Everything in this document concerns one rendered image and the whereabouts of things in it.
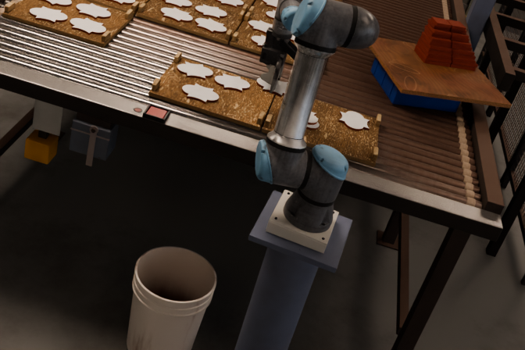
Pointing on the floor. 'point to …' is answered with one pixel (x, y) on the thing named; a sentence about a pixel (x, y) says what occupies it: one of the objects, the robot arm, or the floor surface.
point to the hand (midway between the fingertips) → (276, 86)
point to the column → (284, 282)
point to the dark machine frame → (503, 65)
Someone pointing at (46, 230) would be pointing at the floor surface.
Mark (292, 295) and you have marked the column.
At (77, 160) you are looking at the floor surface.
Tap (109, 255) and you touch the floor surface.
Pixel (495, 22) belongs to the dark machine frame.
